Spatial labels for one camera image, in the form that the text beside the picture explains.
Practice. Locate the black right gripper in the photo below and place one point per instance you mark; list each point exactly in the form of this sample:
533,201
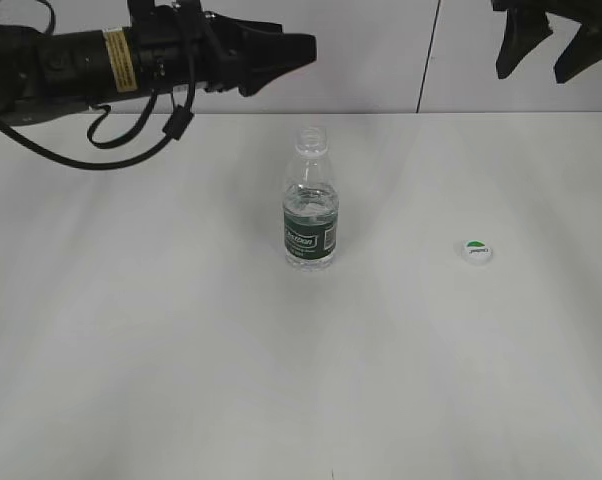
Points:
527,26

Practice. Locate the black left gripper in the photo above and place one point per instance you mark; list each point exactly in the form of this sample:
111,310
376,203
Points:
174,44

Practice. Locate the clear cestbon water bottle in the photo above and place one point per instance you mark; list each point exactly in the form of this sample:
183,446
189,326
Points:
310,202

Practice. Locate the white green bottle cap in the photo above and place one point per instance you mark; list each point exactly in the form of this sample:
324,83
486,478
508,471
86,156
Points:
475,252

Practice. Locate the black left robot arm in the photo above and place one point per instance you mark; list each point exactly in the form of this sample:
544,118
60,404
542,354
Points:
44,76

